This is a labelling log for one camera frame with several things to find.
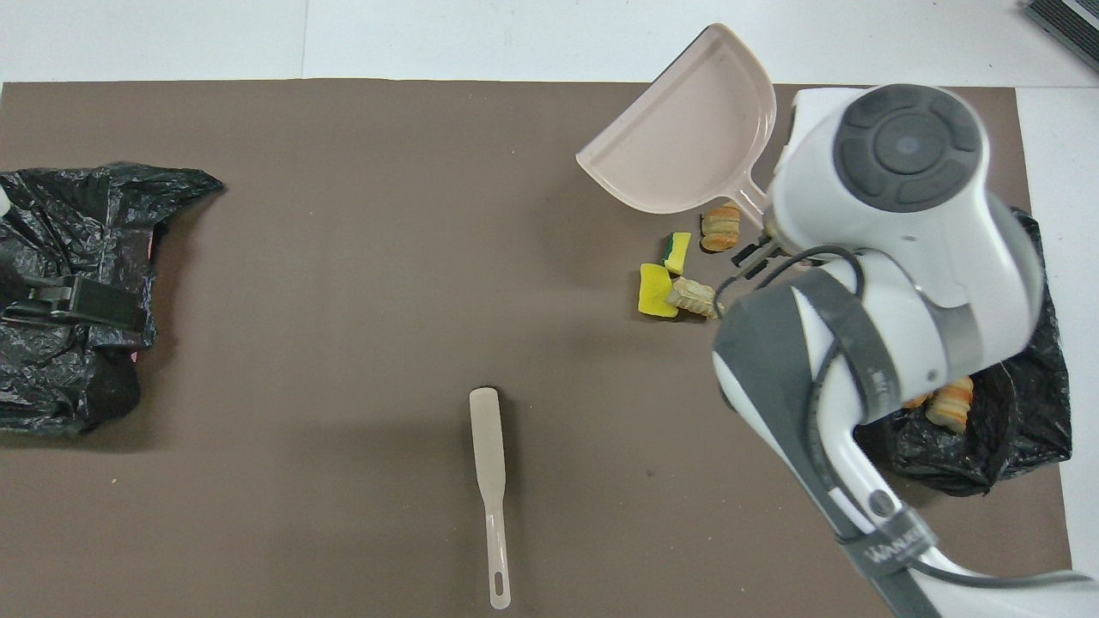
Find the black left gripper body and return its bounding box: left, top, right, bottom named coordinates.
left=0, top=280, right=54, bottom=325

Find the sliced bread loaf piece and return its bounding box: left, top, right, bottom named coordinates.
left=701, top=204, right=742, bottom=253

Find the pale bread chunk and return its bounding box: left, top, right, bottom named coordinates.
left=668, top=276, right=727, bottom=320

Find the yellow green-backed sponge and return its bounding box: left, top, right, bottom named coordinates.
left=662, top=232, right=693, bottom=276
left=638, top=263, right=683, bottom=321

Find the beige plastic dustpan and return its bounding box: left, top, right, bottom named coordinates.
left=575, top=23, right=779, bottom=229

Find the sliced croissant piece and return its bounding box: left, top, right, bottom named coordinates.
left=926, top=376, right=975, bottom=433

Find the beige hand brush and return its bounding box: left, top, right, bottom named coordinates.
left=468, top=386, right=513, bottom=611

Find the black trash bag bin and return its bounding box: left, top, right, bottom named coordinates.
left=857, top=206, right=1074, bottom=498
left=0, top=161, right=226, bottom=437

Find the brown table mat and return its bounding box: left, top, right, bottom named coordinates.
left=0, top=79, right=1074, bottom=618

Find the grey ribbed object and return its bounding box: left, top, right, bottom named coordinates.
left=1022, top=0, right=1099, bottom=75

